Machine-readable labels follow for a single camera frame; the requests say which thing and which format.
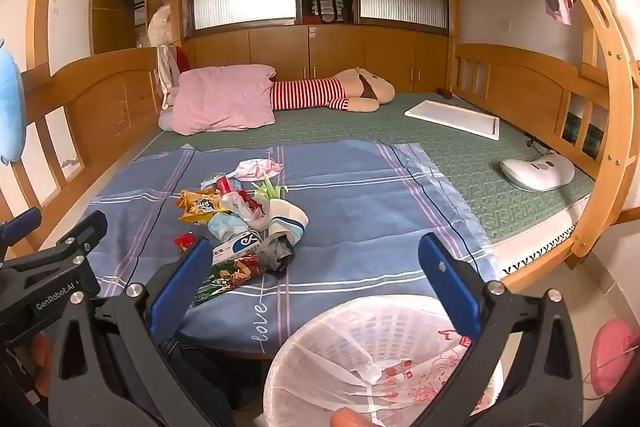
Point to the person's left hand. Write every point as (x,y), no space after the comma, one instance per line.
(40,352)

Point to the white patterned mattress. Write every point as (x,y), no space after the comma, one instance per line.
(540,242)

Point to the pink pillow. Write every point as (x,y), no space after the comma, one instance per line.
(220,102)

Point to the wooden bed ladder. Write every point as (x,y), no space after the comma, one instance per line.
(607,107)

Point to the white bear-shaped device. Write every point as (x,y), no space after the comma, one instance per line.
(535,172)

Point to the wooden wall cabinets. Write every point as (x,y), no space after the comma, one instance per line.
(340,52)

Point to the white cloth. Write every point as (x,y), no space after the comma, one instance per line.
(165,72)

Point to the light blue plush toy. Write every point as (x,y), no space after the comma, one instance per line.
(10,107)

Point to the green paper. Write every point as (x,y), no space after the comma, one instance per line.
(267,189)

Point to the green bed mat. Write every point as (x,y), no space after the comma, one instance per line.
(450,157)

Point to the person's right hand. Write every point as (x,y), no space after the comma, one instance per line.
(350,418)

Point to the red cloth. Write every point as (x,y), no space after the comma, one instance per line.
(181,58)

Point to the green red snack packet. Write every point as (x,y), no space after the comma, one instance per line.
(230,277)

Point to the pink white wrapper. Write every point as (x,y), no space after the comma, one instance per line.
(257,168)

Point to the red striped plush toy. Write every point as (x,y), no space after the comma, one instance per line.
(305,94)

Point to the yellow snack packet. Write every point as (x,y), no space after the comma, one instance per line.
(197,206)

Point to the white blue carton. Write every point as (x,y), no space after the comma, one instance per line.
(240,244)

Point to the grey wrapper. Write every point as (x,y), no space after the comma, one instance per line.
(277,257)

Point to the small red snack packet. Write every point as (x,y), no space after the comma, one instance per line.
(184,242)

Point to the white plastic waste basket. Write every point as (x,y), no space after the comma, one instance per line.
(350,322)

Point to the red white wrapper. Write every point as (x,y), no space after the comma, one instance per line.
(222,183)

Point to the wooden bunk bed frame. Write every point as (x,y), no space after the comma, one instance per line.
(110,92)

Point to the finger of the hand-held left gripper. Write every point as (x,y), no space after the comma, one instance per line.
(80,232)
(20,224)

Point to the blue plaid bed sheet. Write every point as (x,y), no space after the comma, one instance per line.
(350,217)

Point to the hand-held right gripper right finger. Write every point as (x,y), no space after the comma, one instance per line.
(447,287)

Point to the light blue wrapper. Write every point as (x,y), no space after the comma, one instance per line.
(225,224)

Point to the pink round object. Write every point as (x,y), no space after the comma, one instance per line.
(615,352)

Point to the white blue packet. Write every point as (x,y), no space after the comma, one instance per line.
(287,214)

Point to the white flat board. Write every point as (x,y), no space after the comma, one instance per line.
(450,117)

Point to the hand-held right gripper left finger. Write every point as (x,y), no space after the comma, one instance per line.
(182,277)

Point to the white pillow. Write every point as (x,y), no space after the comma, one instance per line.
(167,121)

